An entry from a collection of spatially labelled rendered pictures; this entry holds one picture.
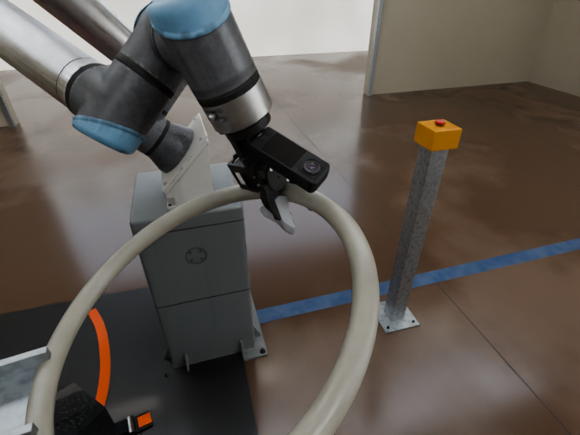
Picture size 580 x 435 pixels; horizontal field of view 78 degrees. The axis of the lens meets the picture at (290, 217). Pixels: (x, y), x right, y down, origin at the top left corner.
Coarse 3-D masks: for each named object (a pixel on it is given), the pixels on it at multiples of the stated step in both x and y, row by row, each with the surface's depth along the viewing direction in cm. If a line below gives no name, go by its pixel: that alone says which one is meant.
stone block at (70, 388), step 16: (64, 400) 91; (80, 400) 96; (96, 400) 101; (64, 416) 85; (80, 416) 89; (96, 416) 94; (64, 432) 79; (80, 432) 84; (96, 432) 92; (112, 432) 103
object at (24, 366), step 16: (32, 352) 49; (48, 352) 50; (0, 368) 47; (16, 368) 48; (32, 368) 49; (0, 384) 49; (16, 384) 50; (0, 400) 48; (16, 400) 48; (0, 416) 46; (16, 416) 46; (0, 432) 45; (16, 432) 40; (32, 432) 41
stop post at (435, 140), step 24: (432, 120) 140; (432, 144) 133; (456, 144) 136; (432, 168) 142; (432, 192) 149; (408, 216) 159; (408, 240) 162; (408, 264) 170; (408, 288) 181; (384, 312) 197; (408, 312) 197
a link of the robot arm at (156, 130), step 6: (162, 114) 122; (162, 120) 124; (156, 126) 121; (162, 126) 123; (150, 132) 120; (156, 132) 121; (150, 138) 121; (156, 138) 121; (144, 144) 121; (150, 144) 122; (138, 150) 126; (144, 150) 124
